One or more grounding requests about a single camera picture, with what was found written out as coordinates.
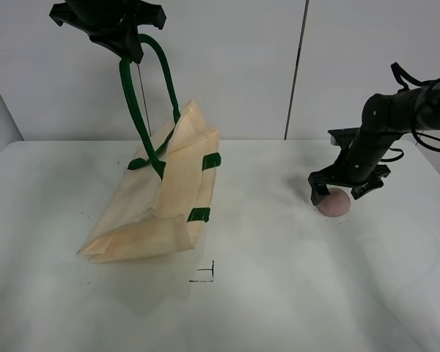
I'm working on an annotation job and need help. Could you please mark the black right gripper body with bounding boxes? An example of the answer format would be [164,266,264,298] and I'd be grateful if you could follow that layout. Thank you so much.
[308,165,390,188]

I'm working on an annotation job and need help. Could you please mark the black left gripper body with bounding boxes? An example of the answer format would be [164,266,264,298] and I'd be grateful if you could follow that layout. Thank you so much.
[50,0,166,45]

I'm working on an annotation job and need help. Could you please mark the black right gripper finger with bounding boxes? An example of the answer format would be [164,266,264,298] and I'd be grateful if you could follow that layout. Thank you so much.
[351,177,384,199]
[311,184,330,205]

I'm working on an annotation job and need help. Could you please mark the pink peach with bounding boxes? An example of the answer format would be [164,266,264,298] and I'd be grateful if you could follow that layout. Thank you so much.
[316,188,351,217]

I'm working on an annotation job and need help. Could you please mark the white linen bag green handles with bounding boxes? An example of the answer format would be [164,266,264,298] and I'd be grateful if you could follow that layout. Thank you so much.
[78,34,221,263]

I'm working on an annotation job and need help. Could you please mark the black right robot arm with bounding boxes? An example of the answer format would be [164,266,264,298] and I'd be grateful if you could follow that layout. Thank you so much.
[308,62,440,205]

